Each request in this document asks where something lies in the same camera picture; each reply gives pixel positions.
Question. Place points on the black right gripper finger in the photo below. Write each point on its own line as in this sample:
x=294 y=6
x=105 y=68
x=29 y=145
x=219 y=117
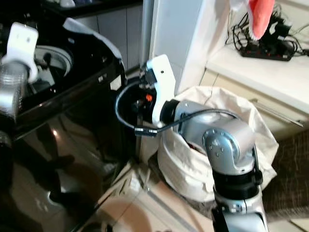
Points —
x=125 y=104
x=126 y=90

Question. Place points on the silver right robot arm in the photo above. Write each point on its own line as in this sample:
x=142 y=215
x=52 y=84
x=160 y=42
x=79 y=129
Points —
x=231 y=140

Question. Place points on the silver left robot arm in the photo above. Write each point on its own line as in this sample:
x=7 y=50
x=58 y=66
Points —
x=12 y=87

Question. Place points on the black top-load washing machine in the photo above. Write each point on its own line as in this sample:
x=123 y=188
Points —
x=77 y=125

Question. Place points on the grey vertical pipe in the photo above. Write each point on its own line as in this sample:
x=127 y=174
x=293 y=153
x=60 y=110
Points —
x=147 y=29

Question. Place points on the white cloth laundry bag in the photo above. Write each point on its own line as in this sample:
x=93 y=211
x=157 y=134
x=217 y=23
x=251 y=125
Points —
x=178 y=169

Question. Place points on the white cabinet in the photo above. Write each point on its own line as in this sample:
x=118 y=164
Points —
x=260 y=77

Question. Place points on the black power strip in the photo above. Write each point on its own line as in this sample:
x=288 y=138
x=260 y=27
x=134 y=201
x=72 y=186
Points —
x=268 y=50

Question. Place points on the pink hanging cloth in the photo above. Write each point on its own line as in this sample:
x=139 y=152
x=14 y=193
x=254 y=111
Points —
x=260 y=17

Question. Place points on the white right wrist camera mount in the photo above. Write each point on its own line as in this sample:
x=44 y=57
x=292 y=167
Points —
x=161 y=72

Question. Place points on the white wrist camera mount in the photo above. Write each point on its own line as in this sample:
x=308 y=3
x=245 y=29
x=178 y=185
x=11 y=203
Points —
x=161 y=72
x=21 y=41

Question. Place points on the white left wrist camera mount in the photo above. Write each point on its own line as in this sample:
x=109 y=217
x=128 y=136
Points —
x=21 y=41

